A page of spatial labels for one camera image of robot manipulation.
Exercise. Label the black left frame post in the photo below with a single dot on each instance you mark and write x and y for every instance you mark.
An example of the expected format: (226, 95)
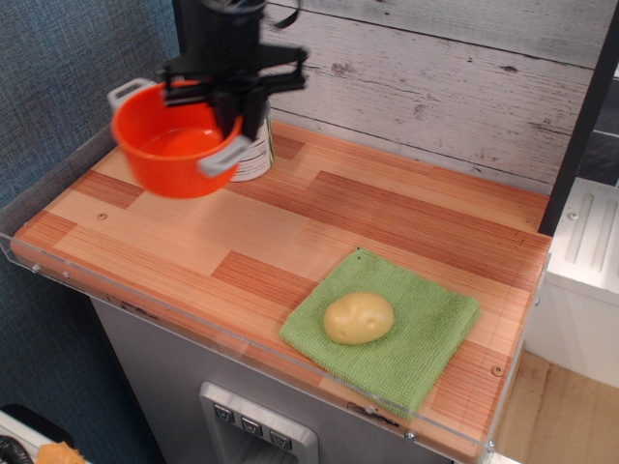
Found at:
(191, 21)

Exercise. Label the toy tin can white label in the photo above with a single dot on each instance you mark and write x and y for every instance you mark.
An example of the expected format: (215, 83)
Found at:
(260, 157)

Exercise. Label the green microfibre towel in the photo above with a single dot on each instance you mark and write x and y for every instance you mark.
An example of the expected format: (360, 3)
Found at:
(400, 368)

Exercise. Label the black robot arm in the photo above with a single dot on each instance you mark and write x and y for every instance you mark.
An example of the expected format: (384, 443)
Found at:
(232, 4)

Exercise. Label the black frame post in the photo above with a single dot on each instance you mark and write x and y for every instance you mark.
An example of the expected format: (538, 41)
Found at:
(191, 21)
(584, 126)

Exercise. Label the orange toy pot grey handles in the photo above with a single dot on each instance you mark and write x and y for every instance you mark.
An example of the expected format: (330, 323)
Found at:
(174, 151)

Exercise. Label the black right frame post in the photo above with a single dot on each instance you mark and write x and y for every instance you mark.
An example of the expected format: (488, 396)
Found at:
(584, 126)

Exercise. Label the yellow toy potato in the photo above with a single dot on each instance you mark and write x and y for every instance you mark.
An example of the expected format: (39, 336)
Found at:
(358, 318)

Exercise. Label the orange plush object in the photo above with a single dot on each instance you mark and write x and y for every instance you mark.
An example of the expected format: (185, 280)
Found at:
(59, 453)

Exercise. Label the clear acrylic table guard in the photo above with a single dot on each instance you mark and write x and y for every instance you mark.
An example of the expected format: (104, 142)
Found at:
(229, 268)

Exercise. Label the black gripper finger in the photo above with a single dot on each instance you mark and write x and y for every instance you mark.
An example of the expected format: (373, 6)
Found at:
(227, 111)
(254, 110)

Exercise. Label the silver dispenser panel with buttons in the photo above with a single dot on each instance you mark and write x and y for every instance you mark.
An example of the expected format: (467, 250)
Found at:
(243, 431)

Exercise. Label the white toy sink unit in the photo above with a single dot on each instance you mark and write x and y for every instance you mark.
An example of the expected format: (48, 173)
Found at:
(574, 321)

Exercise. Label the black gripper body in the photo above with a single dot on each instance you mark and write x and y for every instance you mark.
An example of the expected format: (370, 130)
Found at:
(239, 62)

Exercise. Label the grey toy fridge cabinet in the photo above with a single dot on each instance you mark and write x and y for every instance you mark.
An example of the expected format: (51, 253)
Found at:
(165, 369)

